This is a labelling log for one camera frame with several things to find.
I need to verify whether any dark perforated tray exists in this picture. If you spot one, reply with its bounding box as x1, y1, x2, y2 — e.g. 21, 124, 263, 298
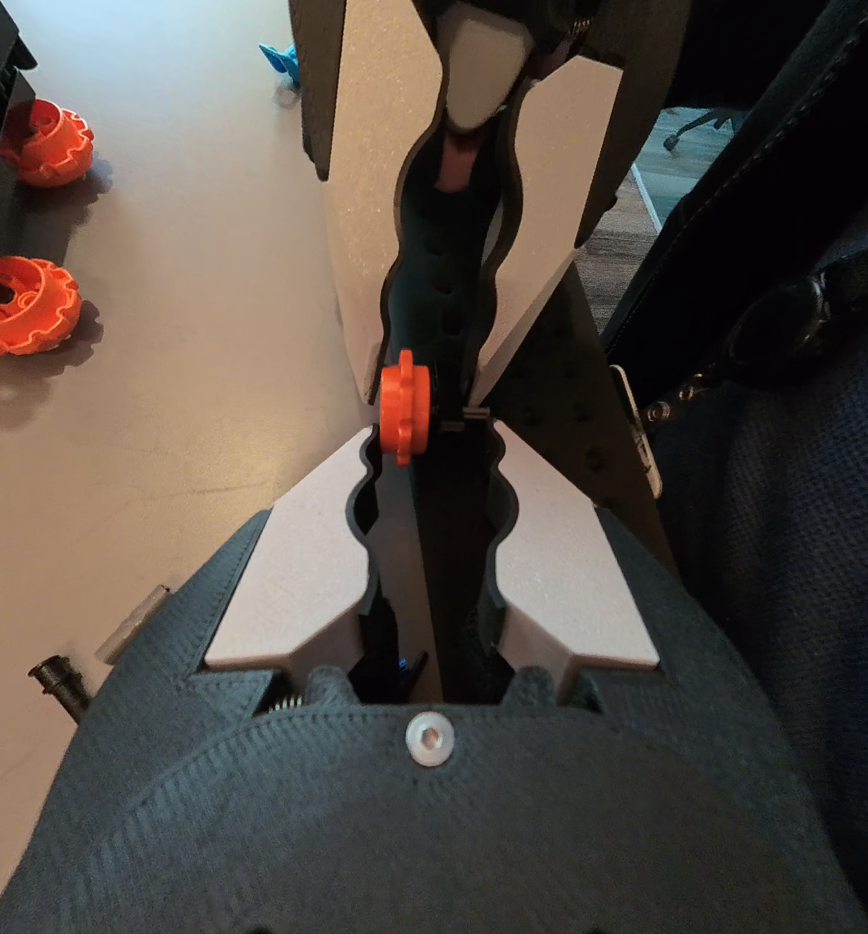
471, 241, 683, 570

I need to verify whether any black pin connector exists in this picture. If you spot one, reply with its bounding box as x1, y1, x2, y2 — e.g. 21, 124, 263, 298
29, 657, 92, 719

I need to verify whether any building kit robot model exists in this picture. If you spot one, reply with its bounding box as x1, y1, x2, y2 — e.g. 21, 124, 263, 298
0, 0, 99, 359

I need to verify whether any person's blue sweater torso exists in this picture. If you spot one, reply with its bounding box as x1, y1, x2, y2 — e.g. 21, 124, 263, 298
602, 0, 868, 906

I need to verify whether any blue plastic pin tool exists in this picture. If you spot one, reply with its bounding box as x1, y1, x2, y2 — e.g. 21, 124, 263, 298
259, 41, 307, 89

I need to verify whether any black key ring clip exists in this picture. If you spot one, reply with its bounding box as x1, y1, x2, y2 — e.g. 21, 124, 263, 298
610, 270, 844, 468

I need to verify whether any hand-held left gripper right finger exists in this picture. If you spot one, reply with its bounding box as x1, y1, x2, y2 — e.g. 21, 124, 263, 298
481, 421, 661, 677

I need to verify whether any small orange gear wheel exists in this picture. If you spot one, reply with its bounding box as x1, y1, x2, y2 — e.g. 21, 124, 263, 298
376, 351, 432, 468

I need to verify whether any black office chair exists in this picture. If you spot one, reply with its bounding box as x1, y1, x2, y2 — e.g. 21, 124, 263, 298
665, 106, 749, 154

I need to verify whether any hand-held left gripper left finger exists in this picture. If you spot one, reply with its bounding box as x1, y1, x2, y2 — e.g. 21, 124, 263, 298
204, 427, 384, 674

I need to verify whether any black perforated beam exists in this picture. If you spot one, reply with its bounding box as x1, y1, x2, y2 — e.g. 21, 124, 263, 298
369, 125, 515, 701

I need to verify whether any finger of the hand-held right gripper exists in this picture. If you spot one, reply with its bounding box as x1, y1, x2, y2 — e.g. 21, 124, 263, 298
325, 0, 450, 405
470, 56, 626, 399

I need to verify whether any black shoulder strap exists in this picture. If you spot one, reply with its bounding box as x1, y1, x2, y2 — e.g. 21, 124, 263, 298
610, 219, 868, 424

